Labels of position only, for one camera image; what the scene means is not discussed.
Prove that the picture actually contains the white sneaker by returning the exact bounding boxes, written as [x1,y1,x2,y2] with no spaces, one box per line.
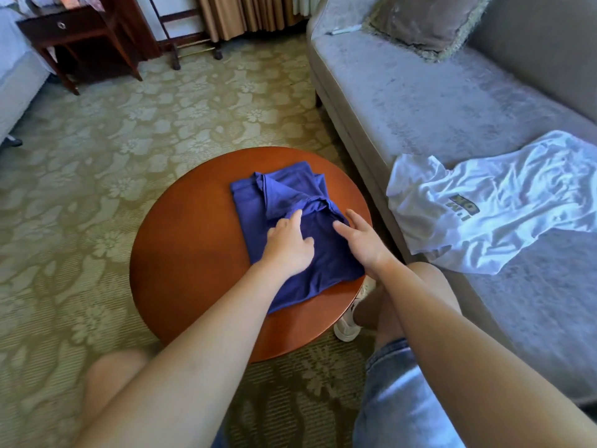
[333,277,379,343]

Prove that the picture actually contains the grey velvet chaise sofa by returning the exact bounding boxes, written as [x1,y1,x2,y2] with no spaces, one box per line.
[306,0,597,407]

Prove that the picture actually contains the beige curtain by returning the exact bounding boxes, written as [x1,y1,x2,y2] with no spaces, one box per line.
[196,0,300,43]

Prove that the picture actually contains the white sheer curtain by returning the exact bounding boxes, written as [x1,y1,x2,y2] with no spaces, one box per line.
[291,0,328,19]

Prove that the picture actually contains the person's left forearm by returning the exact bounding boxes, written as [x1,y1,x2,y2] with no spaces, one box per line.
[75,261,295,448]

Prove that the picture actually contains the brown fringed cushion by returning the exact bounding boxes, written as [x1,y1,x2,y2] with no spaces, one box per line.
[364,0,496,63]

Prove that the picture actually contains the person's left hand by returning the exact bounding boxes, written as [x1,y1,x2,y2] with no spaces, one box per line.
[259,210,317,280]

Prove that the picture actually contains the dark wooden wall panel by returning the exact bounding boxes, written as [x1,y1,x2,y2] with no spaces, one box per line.
[101,0,162,63]

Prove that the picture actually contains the white T-shirt dark print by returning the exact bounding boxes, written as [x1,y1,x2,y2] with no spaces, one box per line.
[386,130,597,276]

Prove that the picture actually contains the person's right forearm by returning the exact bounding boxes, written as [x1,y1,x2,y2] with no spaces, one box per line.
[373,261,597,448]

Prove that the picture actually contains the black valet stand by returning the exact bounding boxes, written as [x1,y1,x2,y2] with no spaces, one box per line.
[147,0,225,71]

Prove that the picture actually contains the dark wooden nightstand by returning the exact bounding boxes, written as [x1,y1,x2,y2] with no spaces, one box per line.
[16,2,144,96]

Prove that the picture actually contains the white bed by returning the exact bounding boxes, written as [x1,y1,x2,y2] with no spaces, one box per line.
[0,4,52,148]

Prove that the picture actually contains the person's right leg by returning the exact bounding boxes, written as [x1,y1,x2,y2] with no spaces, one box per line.
[353,262,462,351]

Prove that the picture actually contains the blue denim shorts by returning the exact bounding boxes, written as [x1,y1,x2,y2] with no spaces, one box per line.
[213,337,468,448]

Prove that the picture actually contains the plain royal blue T-shirt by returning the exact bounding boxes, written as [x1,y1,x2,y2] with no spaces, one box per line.
[230,161,367,314]

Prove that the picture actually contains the round wooden table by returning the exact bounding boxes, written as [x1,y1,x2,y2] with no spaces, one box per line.
[129,146,374,363]

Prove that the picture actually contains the person's right hand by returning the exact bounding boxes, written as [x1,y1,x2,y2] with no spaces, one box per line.
[333,208,397,279]

